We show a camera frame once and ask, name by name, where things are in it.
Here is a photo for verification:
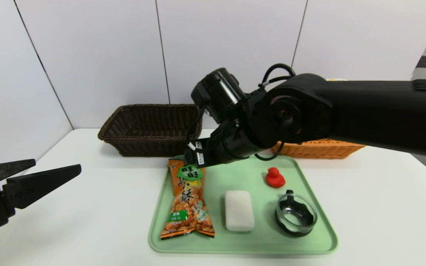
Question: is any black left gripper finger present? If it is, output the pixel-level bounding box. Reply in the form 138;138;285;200
0;158;36;181
2;164;82;218

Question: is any orange snack bag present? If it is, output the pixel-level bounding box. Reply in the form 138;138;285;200
160;159;216;241

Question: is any white soap bar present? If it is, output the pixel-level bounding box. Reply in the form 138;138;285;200
224;190;255;232

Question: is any dark brown wicker basket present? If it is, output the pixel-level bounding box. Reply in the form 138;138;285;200
98;104;203;157

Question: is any orange wicker basket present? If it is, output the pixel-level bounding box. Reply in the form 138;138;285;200
270;139;366;160

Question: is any light green plastic tray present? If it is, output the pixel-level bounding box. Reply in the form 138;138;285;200
148;155;338;255

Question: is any red rubber duck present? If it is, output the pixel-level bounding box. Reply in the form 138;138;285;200
266;167;286;188

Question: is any clear glass jar black insert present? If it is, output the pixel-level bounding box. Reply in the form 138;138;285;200
275;190;318;237

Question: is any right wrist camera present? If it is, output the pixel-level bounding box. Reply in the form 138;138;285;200
191;68;247;125

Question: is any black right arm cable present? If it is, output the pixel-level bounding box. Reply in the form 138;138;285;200
260;64;297;88
254;141;284;161

